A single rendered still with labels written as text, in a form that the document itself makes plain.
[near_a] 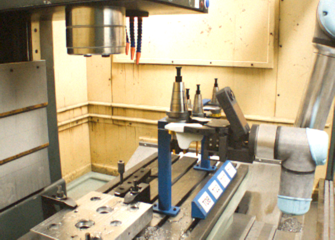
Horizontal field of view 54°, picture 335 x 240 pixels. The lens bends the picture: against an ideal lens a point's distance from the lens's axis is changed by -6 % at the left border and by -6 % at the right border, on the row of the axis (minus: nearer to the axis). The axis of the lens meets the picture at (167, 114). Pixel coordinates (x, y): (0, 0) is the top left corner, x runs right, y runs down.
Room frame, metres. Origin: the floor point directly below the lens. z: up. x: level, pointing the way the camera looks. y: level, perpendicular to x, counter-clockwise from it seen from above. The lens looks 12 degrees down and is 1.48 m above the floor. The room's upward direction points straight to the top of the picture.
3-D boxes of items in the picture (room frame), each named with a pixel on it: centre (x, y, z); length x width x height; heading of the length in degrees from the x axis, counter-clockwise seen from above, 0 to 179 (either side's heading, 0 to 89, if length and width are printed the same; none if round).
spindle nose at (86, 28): (0.92, 0.19, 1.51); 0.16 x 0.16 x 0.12
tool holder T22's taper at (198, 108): (1.22, -0.11, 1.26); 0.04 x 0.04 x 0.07
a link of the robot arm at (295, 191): (0.70, -0.29, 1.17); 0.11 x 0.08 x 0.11; 160
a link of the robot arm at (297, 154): (0.69, -0.29, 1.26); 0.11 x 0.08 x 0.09; 66
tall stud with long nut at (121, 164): (1.26, 0.18, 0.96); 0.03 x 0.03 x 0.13
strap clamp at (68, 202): (0.96, 0.34, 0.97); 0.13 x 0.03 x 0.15; 65
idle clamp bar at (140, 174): (1.22, 0.13, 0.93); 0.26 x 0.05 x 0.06; 160
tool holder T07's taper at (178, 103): (0.81, -0.03, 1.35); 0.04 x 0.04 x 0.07
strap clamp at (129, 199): (1.02, 0.10, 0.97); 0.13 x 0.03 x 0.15; 155
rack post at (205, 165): (1.49, -0.17, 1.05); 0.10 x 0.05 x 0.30; 65
